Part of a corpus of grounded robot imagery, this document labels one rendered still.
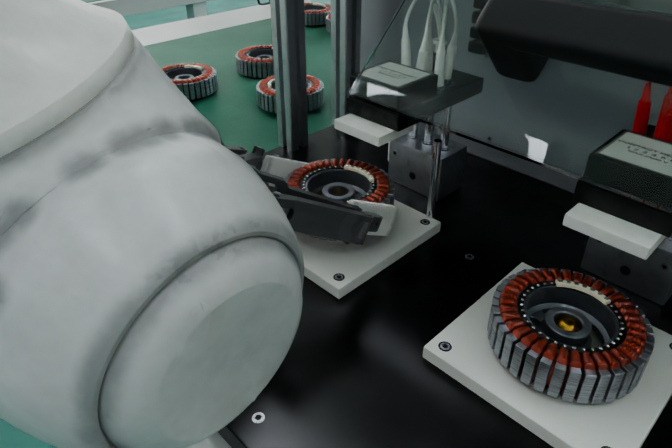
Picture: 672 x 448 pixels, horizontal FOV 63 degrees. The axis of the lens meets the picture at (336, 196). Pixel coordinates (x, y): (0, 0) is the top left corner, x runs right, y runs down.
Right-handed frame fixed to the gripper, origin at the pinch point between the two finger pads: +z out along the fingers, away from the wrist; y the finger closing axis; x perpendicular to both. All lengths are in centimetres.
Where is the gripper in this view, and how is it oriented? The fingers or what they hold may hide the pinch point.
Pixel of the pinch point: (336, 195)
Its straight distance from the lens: 55.1
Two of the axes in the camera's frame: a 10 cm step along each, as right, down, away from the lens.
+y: 7.0, 3.7, -6.1
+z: 6.3, 0.8, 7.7
